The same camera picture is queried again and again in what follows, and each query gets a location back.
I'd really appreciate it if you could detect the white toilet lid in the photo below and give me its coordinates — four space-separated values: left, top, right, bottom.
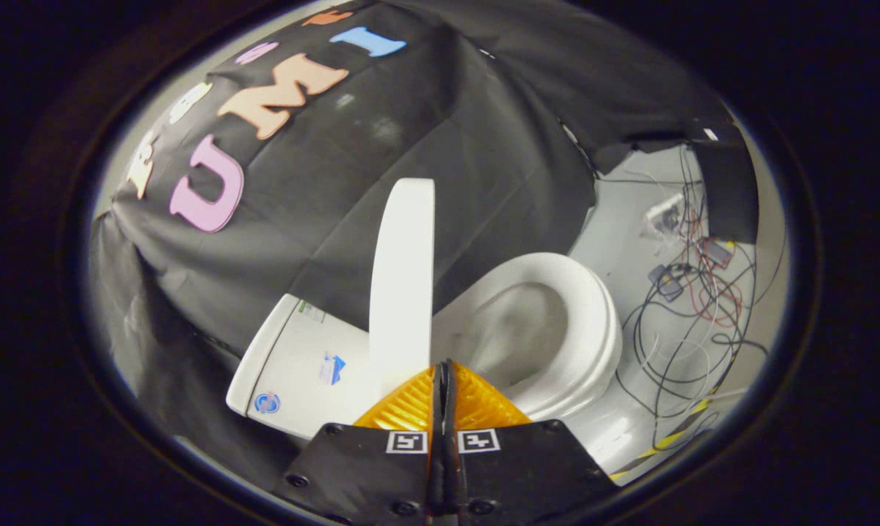
369 178 436 401

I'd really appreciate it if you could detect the yellow floor tape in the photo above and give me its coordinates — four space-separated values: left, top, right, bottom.
608 398 722 481

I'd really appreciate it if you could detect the small grey power adapter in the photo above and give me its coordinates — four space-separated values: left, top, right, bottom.
648 263 686 302

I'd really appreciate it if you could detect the small dark power adapter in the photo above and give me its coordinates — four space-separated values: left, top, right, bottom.
699 237 737 268

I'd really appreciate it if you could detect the black backdrop cloth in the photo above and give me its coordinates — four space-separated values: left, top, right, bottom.
89 0 761 468

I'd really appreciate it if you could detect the tangle of floor cables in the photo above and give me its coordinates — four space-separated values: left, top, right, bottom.
615 142 788 457

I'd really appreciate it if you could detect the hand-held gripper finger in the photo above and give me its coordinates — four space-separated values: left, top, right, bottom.
446 360 620 526
276 360 447 526

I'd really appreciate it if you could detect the white toilet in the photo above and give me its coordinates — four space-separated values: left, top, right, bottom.
226 252 631 472

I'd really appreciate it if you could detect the white toilet seat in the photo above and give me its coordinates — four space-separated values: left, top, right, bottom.
433 252 623 422

